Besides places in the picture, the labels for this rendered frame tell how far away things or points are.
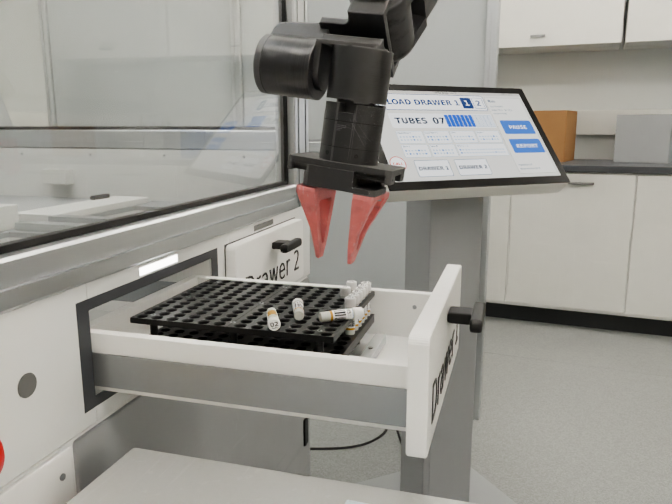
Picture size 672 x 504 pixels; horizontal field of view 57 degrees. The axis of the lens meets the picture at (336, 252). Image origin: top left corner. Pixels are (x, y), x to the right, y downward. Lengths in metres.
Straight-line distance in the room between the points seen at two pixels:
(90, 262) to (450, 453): 1.32
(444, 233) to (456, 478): 0.69
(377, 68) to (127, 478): 0.46
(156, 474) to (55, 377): 0.14
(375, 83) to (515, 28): 3.38
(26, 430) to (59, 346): 0.08
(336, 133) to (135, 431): 0.41
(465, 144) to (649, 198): 2.11
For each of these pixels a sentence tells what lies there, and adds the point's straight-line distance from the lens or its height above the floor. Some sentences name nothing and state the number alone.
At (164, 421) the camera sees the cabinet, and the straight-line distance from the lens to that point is 0.81.
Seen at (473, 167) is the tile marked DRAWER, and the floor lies 1.00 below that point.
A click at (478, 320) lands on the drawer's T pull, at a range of 0.62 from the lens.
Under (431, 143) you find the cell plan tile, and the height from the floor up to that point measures 1.06.
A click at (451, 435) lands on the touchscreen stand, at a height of 0.28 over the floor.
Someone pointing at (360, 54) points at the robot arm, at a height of 1.16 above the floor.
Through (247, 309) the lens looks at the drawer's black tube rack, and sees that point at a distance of 0.69.
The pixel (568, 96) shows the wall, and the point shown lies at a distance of 4.24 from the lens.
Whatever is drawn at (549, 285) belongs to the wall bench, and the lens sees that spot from 3.63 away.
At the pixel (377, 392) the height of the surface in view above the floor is 0.87.
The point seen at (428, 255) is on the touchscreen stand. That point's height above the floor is 0.78.
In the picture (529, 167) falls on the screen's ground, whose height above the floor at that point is 1.00.
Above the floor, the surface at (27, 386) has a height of 0.87.
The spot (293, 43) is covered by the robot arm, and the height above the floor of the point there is 1.17.
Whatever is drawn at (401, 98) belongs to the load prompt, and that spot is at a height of 1.16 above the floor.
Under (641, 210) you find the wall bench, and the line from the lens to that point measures 3.56.
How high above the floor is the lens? 1.09
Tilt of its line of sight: 11 degrees down
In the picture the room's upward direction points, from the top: straight up
